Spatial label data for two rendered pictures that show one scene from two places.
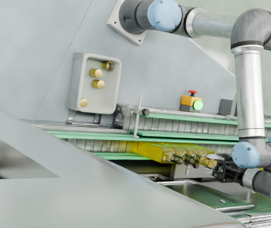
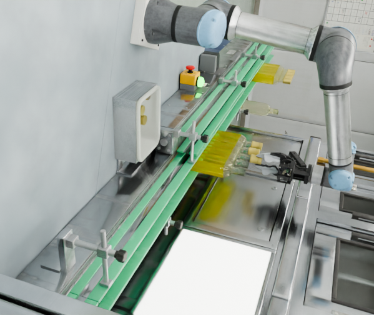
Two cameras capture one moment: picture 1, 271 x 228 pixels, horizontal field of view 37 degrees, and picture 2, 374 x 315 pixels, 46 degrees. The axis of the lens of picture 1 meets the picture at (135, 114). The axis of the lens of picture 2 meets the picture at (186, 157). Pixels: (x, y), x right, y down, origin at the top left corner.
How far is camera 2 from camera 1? 109 cm
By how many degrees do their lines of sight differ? 42
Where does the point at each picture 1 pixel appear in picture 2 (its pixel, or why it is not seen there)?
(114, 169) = not seen: outside the picture
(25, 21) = (72, 96)
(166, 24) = (218, 42)
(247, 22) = (343, 64)
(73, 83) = (122, 134)
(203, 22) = (252, 31)
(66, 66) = (108, 117)
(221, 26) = (278, 39)
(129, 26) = (160, 40)
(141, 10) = (185, 28)
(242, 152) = (342, 180)
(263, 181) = not seen: hidden behind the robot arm
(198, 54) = not seen: hidden behind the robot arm
